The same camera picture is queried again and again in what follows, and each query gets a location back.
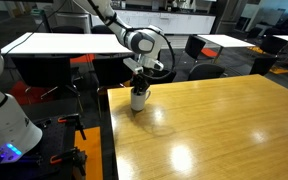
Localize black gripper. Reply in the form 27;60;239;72
132;74;150;94

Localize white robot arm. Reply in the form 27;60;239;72
0;0;167;164

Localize white ceramic mug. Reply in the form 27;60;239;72
131;88;151;111

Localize black chair at wooden table left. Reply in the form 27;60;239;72
146;69;176;85

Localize black chair at wooden table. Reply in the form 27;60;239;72
146;69;176;85
188;63;225;81

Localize black chair under left table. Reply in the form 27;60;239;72
92;55;134;111

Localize black chair at wooden table right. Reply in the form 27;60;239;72
188;63;225;81

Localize black chair by middle table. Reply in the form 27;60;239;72
184;35;208;62

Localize black chair behind left table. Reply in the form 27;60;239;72
91;25;113;34

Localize orange black clamp upper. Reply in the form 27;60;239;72
57;113;86;140

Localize orange black clamp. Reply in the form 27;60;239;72
57;113;86;140
49;147;87;176

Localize white kitchen counter cabinets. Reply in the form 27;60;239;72
89;7;217;35

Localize orange black clamp lower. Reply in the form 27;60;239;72
49;147;87;176

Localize white table middle background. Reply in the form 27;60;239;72
200;34;253;64

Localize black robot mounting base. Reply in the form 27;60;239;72
0;117;86;180

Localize black chair far left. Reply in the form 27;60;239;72
12;56;83;110

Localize white table left background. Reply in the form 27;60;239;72
1;32;130;55

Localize black chair right near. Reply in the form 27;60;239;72
250;57;277;76

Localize black chair right far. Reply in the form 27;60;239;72
260;36;288;56

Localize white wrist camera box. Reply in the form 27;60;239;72
123;58;143;74

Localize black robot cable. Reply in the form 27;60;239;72
87;0;176;80

